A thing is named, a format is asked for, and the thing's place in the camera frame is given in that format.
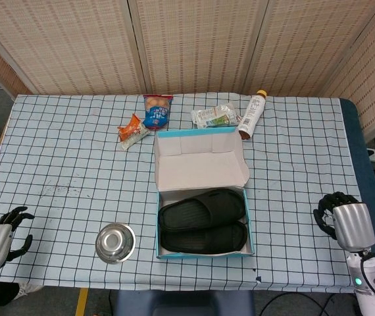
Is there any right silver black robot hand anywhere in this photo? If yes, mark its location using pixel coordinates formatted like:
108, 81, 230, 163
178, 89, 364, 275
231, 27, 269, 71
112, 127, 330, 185
312, 191, 375, 253

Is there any black rubber slipper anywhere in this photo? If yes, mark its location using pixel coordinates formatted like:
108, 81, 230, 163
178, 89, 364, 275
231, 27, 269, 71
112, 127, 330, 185
159, 221, 249, 254
158, 188, 246, 237

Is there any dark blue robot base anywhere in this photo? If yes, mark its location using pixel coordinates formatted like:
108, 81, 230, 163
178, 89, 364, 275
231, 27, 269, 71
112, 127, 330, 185
113, 289, 256, 316

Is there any blue cardboard shoe box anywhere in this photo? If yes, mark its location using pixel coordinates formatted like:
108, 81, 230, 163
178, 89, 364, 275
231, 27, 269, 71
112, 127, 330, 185
153, 126, 256, 260

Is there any blue checked tablecloth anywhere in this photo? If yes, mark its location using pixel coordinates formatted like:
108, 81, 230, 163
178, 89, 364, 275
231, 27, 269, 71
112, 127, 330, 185
0, 93, 371, 294

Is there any stainless steel bowl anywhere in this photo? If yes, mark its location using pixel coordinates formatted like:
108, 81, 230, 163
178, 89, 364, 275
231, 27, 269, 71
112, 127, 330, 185
94, 223, 137, 264

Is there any white drink bottle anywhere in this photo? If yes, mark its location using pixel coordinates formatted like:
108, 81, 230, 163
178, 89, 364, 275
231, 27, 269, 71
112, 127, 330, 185
237, 90, 267, 141

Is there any white green snack packet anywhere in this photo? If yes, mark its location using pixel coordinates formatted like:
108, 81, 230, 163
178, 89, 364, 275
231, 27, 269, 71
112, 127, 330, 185
190, 103, 241, 128

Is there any orange snack packet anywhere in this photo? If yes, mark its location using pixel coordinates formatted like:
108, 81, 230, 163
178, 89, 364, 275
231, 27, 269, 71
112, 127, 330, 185
116, 113, 151, 151

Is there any blue snack bag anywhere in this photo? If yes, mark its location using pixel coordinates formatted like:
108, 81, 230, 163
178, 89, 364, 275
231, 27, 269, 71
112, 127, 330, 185
142, 94, 174, 130

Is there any woven folding screen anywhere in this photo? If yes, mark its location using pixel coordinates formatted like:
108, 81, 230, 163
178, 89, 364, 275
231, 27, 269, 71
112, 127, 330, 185
0, 0, 375, 136

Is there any black floor cable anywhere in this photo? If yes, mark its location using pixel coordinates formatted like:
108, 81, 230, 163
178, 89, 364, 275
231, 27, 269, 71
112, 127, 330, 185
259, 291, 332, 316

